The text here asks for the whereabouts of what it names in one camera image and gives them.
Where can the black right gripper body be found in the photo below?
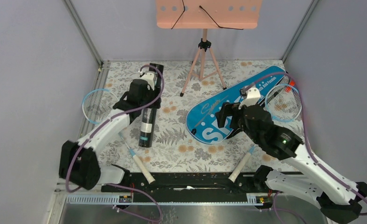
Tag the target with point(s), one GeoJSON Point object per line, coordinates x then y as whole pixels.
{"type": "Point", "coordinates": [238, 120]}

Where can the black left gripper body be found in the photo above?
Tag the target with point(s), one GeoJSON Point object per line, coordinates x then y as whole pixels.
{"type": "Point", "coordinates": [151, 95]}

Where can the black shuttlecock tube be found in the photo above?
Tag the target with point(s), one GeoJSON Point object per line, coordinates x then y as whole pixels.
{"type": "Point", "coordinates": [149, 114]}

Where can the blue badminton racket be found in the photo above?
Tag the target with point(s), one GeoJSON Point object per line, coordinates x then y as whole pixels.
{"type": "Point", "coordinates": [97, 107]}
{"type": "Point", "coordinates": [282, 103]}

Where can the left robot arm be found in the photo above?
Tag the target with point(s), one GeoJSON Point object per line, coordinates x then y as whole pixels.
{"type": "Point", "coordinates": [79, 165]}

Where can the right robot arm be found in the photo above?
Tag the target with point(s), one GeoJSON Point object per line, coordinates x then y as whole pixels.
{"type": "Point", "coordinates": [337, 198]}

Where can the floral patterned mat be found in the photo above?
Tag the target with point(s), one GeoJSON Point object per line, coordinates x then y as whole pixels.
{"type": "Point", "coordinates": [173, 148]}

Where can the pink music stand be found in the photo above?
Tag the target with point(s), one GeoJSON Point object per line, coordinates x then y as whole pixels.
{"type": "Point", "coordinates": [205, 15]}

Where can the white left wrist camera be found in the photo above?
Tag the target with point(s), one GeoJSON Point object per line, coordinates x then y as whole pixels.
{"type": "Point", "coordinates": [150, 77]}

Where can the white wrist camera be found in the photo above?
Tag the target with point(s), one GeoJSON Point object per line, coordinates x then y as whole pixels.
{"type": "Point", "coordinates": [150, 77]}
{"type": "Point", "coordinates": [250, 96]}

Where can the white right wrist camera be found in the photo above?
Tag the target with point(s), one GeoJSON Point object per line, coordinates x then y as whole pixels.
{"type": "Point", "coordinates": [250, 96]}

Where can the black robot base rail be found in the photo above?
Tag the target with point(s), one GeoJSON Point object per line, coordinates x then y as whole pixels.
{"type": "Point", "coordinates": [186, 188]}

